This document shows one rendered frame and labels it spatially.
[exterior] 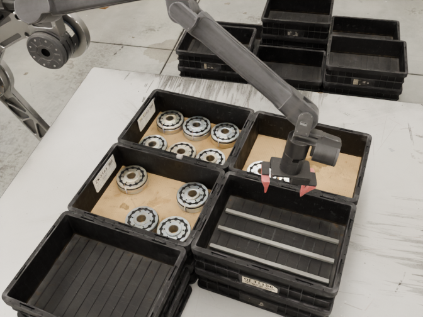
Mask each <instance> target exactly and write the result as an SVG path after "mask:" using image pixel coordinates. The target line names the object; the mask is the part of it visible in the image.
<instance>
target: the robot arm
mask: <svg viewBox="0 0 423 317"><path fill-rule="evenodd" d="M135 1H141V0H0V23H1V22H2V21H3V20H4V19H5V18H7V17H8V16H9V15H10V14H11V13H13V12H15V13H16V15H17V16H18V18H19V19H20V20H21V21H23V22H25V23H27V24H28V25H31V24H37V25H40V24H41V23H46V22H54V21H58V20H59V19H60V18H61V17H62V15H65V14H72V13H76V12H81V11H87V10H91V9H98V8H104V7H108V6H114V5H118V4H125V3H131V2H135ZM166 7H167V13H168V16H169V18H170V19H171V21H173V22H174V23H177V24H179V25H181V26H182V27H183V28H184V29H185V30H186V31H187V32H188V33H189V34H190V35H192V36H193V37H195V38H196V39H198V40H199V41H200V42H201V43H203V44H204V45H205V46H206V47H208V48H209V49H210V50H211V51H212V52H213V53H214V54H216V55H217V56H218V57H219V58H220V59H222V60H223V61H224V62H225V63H226V64H227V65H228V66H230V67H231V68H232V69H233V70H235V71H236V73H238V74H239V75H240V76H241V77H242V78H244V79H245V80H246V81H247V82H248V83H249V84H250V85H252V86H253V87H254V88H255V89H257V90H258V91H259V92H260V93H261V94H262V95H263V96H264V97H266V98H267V99H268V100H269V101H271V102H272V104H273V105H274V106H275V108H276V109H278V110H279V111H280V112H281V113H282V114H283V115H285V116H286V119H287V120H288V121H290V122H291V123H292V124H293V125H295V126H296V127H295V130H293V131H291V132H289V134H288V138H287V141H286V145H285V149H284V152H283V156H282V158H279V157H271V159H270V162H266V161H262V164H261V180H262V184H263V186H264V192H265V193H266V191H267V189H268V186H269V175H271V178H273V177H284V178H289V183H290V184H296V185H302V186H301V189H300V197H302V196H303V195H304V194H305V193H307V192H309V191H311V190H313V189H315V188H316V186H317V179H316V174H315V171H314V169H313V168H310V162H309V161H307V160H305V159H306V156H307V153H308V150H309V148H310V146H312V148H311V151H310V156H311V160H312V161H314V162H319V163H321V164H325V165H329V166H333V167H335V165H336V162H337V159H338V157H339V153H340V150H341V146H342V143H341V139H340V138H339V137H337V136H334V135H331V134H328V133H326V132H323V131H322V130H318V129H315V127H316V125H317V123H318V121H319V109H318V107H317V106H316V104H314V103H313V102H312V101H311V100H309V98H307V97H306V96H305V95H302V94H301V93H300V92H299V91H297V90H296V89H295V88H294V87H293V86H291V85H289V84H288V83H287V82H286V81H284V80H283V79H282V78H281V77H280V76H279V75H278V74H277V73H275V72H274V71H273V70H272V69H270V68H269V67H268V66H267V65H266V64H265V63H264V62H263V61H261V60H260V59H259V58H258V57H256V56H255V55H254V54H253V53H252V52H251V51H250V50H249V49H247V48H246V47H245V46H244V45H243V44H241V42H239V41H238V40H237V39H236V38H234V37H233V36H232V35H231V34H230V33H229V32H228V31H227V30H225V29H224V28H223V27H222V26H220V25H219V24H218V23H217V22H216V21H215V20H214V19H213V17H211V16H210V15H209V14H208V13H207V12H206V11H203V10H202V9H201V8H200V7H199V4H198V3H197V0H166ZM269 169H271V172H270V171H269ZM305 186H306V187H305Z"/></svg>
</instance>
